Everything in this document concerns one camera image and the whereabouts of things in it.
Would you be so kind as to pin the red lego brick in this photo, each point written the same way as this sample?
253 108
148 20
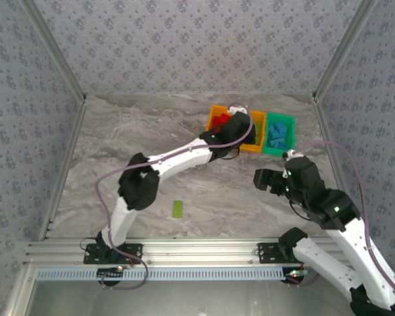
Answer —
216 122
225 118

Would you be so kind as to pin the large blue lego brick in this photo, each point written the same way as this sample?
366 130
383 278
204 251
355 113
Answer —
276 135

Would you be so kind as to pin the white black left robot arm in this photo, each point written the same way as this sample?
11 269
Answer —
181 159

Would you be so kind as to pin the orange plastic bin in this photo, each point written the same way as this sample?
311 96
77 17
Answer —
250 148
214 110

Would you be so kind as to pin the green plastic bin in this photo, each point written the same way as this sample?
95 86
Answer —
279 151

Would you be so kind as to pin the small controller board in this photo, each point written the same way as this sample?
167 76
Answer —
294 274
110 271

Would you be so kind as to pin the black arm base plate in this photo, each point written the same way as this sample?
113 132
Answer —
135 253
266 252

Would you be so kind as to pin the wide aluminium mounting rail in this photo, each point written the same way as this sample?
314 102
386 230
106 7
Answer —
200 251

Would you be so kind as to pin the aluminium frame post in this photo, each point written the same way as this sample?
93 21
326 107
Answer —
342 49
61 56

